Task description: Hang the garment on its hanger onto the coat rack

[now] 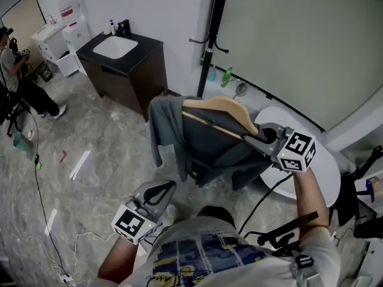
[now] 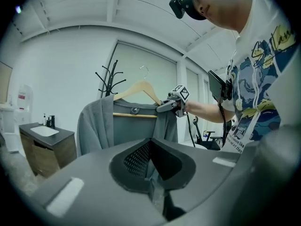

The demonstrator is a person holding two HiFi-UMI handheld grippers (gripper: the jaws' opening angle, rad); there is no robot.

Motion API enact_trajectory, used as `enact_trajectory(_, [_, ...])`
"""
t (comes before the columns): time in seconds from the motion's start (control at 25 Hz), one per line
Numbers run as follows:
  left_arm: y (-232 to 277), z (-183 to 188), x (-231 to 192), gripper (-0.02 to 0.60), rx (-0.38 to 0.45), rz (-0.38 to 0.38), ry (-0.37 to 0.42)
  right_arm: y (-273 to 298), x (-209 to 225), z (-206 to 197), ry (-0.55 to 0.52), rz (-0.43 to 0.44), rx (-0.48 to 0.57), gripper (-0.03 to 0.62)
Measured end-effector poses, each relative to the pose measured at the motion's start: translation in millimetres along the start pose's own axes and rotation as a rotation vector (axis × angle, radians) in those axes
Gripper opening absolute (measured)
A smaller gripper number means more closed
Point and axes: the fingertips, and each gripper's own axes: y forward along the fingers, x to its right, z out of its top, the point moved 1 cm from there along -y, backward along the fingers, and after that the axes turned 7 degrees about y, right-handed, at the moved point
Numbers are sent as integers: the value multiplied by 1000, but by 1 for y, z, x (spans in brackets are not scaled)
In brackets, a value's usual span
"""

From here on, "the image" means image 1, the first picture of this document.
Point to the white soap pump bottle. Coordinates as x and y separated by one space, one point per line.
112 28

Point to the white round table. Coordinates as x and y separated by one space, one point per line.
317 172

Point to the dark grey robe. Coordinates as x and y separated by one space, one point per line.
206 148

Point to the short white tape strip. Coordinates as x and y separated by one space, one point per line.
51 221

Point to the black chest mount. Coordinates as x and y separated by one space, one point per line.
278 238

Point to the white sink basin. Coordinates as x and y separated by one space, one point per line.
115 47

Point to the person's right forearm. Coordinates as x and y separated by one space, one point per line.
309 196

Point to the white open bin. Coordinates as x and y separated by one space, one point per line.
67 66

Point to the red tape mark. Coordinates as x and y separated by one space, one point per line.
63 157

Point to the wooden clothes hanger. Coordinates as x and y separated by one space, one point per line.
227 108

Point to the black chair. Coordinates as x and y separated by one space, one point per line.
9 109

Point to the person's dark trousers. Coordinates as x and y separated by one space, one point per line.
217 215

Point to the green mesh basket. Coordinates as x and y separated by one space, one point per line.
45 73

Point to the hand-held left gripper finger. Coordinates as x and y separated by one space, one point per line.
163 203
140 191

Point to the white power strip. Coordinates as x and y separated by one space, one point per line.
66 279

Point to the beige framed board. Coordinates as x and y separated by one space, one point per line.
22 19

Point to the black faucet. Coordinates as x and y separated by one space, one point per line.
123 28

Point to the person's left forearm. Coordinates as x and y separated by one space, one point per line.
119 259

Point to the green box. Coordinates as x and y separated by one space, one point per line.
22 144

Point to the black coat rack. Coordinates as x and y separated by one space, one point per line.
211 40

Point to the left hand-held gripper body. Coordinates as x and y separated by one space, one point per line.
128 221

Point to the person's white printed t-shirt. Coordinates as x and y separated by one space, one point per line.
239 271

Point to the teal bottle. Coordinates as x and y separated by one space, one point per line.
212 76

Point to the long white tape strip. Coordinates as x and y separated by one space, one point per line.
80 164

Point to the green bottle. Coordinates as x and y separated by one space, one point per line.
226 78

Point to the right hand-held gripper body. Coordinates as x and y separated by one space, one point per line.
296 151

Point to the black tripod stand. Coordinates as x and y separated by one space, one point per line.
356 190

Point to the dark wooden sink cabinet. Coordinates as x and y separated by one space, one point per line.
125 82

